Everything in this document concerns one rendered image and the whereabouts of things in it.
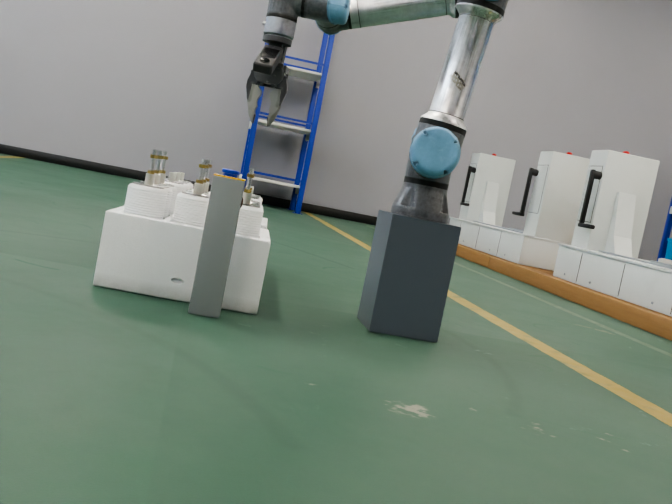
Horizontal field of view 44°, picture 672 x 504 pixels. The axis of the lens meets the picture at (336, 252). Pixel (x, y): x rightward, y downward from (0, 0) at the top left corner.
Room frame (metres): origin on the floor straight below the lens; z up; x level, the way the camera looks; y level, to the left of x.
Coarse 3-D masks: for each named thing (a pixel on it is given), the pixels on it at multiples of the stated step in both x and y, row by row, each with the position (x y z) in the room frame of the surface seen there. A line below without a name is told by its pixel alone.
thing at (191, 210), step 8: (176, 200) 1.99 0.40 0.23; (184, 200) 1.97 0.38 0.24; (192, 200) 1.96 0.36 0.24; (200, 200) 1.97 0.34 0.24; (208, 200) 1.98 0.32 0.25; (176, 208) 1.98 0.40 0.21; (184, 208) 1.97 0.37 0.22; (192, 208) 1.96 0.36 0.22; (200, 208) 1.97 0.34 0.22; (176, 216) 1.98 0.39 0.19; (184, 216) 1.97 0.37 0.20; (192, 216) 1.96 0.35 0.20; (200, 216) 1.97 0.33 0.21; (192, 224) 1.96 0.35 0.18; (200, 224) 1.97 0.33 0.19
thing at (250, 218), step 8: (240, 208) 1.98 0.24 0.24; (248, 208) 1.98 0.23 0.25; (256, 208) 2.00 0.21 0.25; (240, 216) 1.98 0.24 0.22; (248, 216) 1.98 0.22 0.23; (256, 216) 1.99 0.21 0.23; (240, 224) 1.98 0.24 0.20; (248, 224) 1.98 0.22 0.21; (256, 224) 2.00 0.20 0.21; (240, 232) 1.98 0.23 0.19; (248, 232) 1.98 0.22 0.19; (256, 232) 2.00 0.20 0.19
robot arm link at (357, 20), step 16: (352, 0) 2.13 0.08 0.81; (368, 0) 2.12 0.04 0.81; (384, 0) 2.12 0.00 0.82; (400, 0) 2.11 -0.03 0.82; (416, 0) 2.11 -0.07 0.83; (432, 0) 2.11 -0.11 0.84; (448, 0) 2.11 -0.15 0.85; (352, 16) 2.12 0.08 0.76; (368, 16) 2.12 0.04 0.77; (384, 16) 2.12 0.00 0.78; (400, 16) 2.13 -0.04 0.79; (416, 16) 2.13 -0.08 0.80; (432, 16) 2.14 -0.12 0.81; (336, 32) 2.19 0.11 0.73
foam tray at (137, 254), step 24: (120, 216) 1.92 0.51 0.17; (168, 216) 2.17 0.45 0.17; (120, 240) 1.92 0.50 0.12; (144, 240) 1.92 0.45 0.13; (168, 240) 1.93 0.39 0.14; (192, 240) 1.94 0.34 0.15; (240, 240) 1.95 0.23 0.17; (264, 240) 1.96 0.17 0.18; (96, 264) 1.92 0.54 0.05; (120, 264) 1.92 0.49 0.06; (144, 264) 1.93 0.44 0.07; (168, 264) 1.93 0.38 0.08; (192, 264) 1.94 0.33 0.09; (240, 264) 1.95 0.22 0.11; (264, 264) 1.96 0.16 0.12; (120, 288) 1.92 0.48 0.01; (144, 288) 1.93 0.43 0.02; (168, 288) 1.93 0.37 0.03; (240, 288) 1.95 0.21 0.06
